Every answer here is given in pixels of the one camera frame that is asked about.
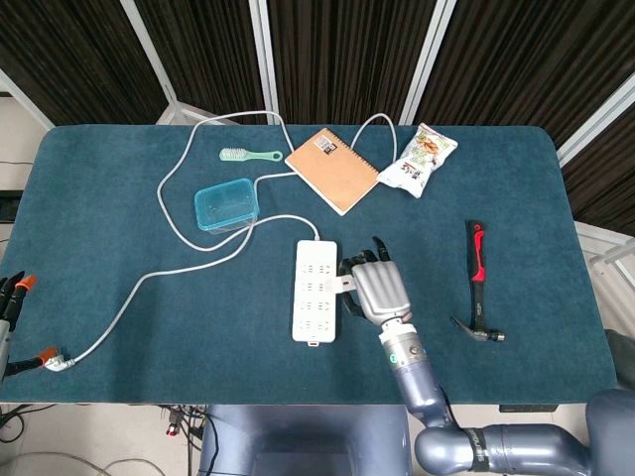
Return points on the left black orange-tipped robot hand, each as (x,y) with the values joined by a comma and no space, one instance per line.
(14,298)

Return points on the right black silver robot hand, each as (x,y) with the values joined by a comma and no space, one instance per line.
(382,292)

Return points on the white power strip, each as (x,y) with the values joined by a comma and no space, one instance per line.
(314,307)

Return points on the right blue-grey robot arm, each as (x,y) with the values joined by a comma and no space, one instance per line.
(417,377)

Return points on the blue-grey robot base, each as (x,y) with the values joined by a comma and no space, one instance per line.
(297,436)

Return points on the red black claw hammer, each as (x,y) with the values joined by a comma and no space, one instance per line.
(478,258)

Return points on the brown spiral notebook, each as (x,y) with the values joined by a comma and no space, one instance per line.
(332,171)

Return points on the white snack bag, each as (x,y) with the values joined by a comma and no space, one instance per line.
(417,163)

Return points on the clear container teal lid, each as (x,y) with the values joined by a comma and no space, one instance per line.
(225,203)

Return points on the teal table mat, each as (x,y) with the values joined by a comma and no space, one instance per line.
(198,322)

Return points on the green white brush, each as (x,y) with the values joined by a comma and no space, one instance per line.
(230,154)

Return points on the red button device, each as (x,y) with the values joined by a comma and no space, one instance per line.
(172,429)

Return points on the dark slatted partition panel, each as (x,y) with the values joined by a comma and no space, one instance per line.
(342,49)
(605,173)
(74,59)
(208,49)
(521,59)

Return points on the white aluminium frame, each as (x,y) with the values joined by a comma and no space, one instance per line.
(602,234)

